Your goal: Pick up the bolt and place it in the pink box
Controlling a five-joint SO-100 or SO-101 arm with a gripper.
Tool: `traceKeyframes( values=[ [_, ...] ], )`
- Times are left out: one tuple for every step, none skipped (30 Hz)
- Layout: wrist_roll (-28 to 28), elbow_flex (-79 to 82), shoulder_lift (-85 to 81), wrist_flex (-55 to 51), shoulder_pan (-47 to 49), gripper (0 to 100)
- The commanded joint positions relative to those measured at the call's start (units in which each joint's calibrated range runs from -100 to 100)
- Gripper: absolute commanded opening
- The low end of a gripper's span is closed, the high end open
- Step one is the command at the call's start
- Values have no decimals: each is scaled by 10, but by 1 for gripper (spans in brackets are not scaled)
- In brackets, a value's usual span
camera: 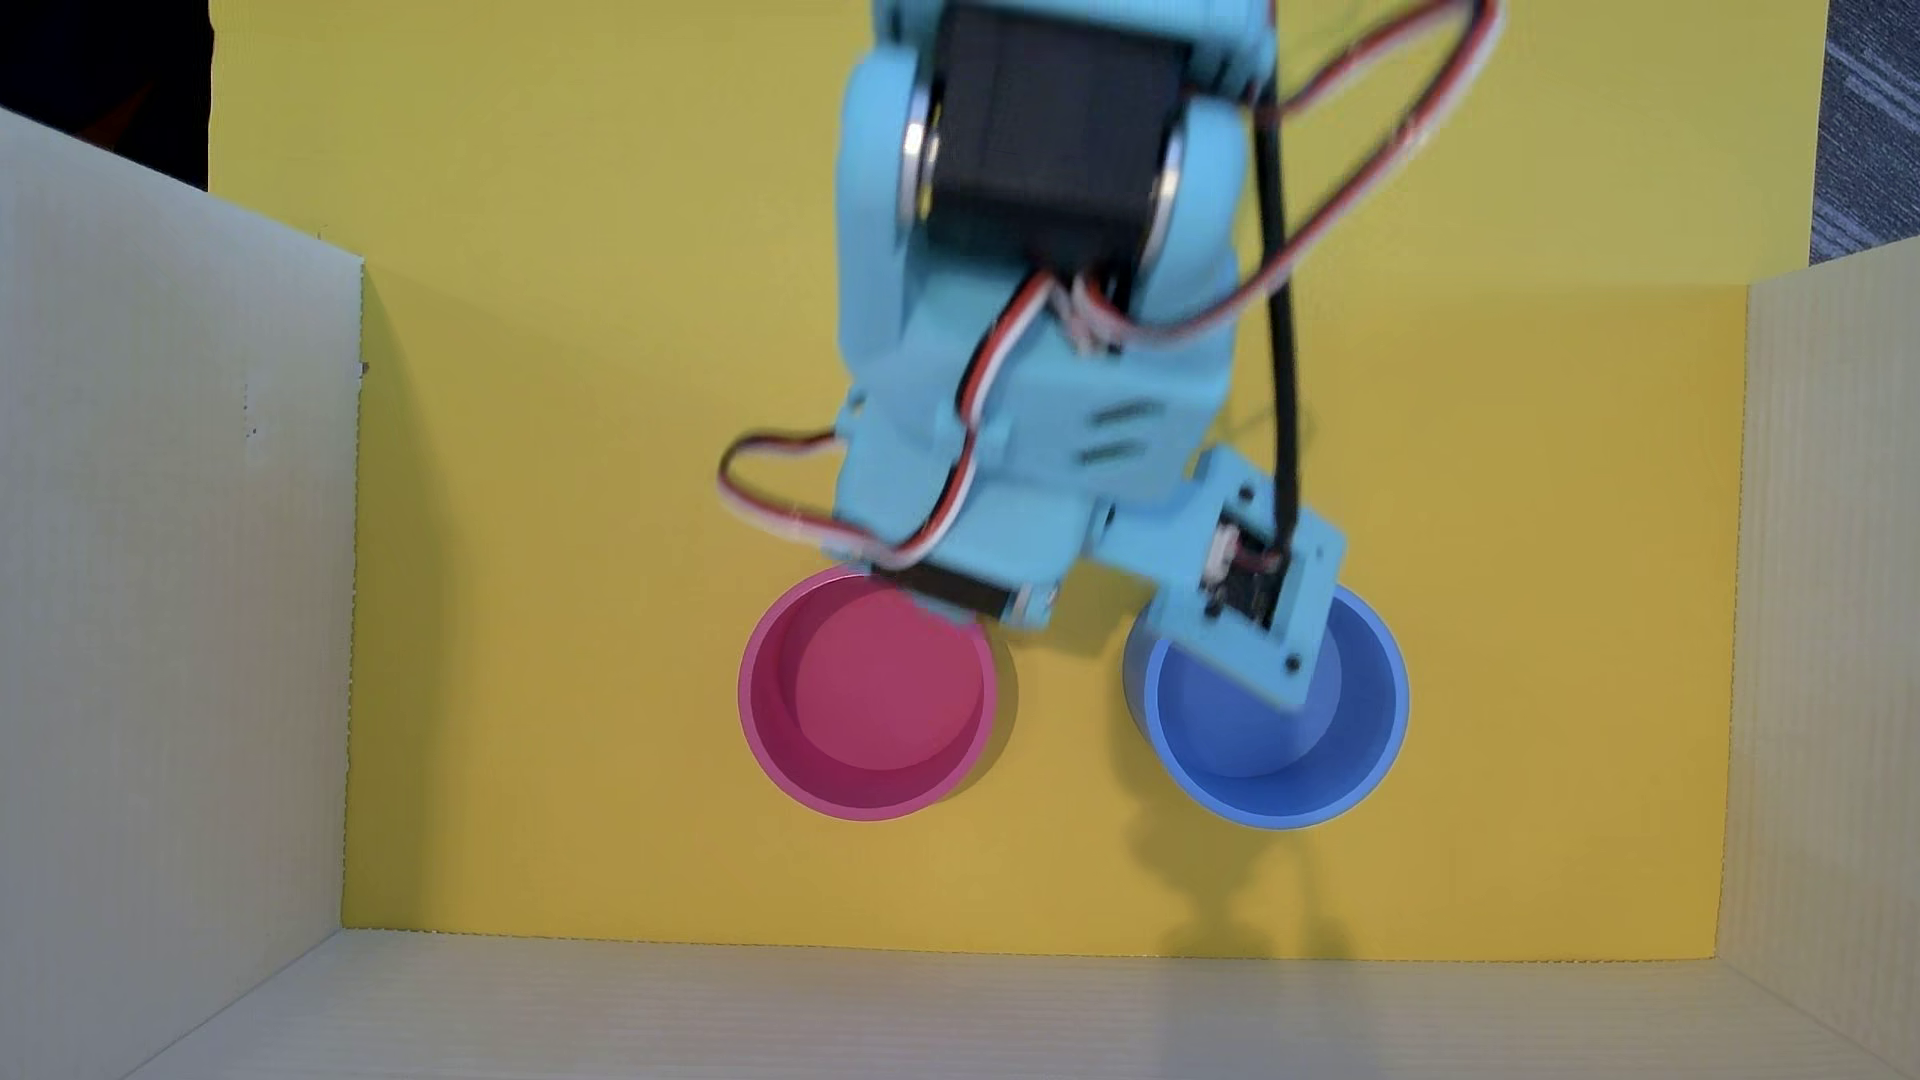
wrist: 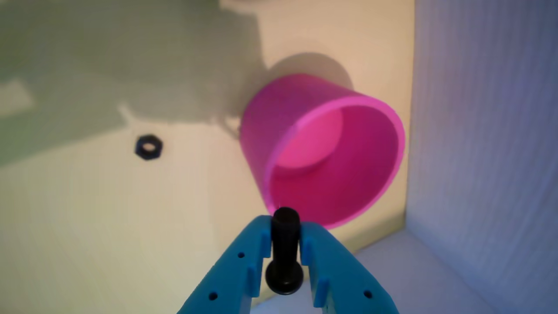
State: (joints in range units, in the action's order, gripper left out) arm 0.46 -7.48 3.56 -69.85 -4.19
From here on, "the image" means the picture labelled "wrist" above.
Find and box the pink round cup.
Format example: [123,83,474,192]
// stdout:
[238,73,406,230]

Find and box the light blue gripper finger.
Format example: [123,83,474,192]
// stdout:
[177,215,273,314]
[299,221,400,314]

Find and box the yellow paper mat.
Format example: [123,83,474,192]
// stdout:
[0,0,415,314]

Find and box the black bolt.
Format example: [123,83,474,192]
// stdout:
[265,207,304,295]

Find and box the black hex nut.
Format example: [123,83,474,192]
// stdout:
[134,134,164,161]

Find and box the white corrugated board enclosure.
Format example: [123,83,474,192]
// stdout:
[251,0,558,314]

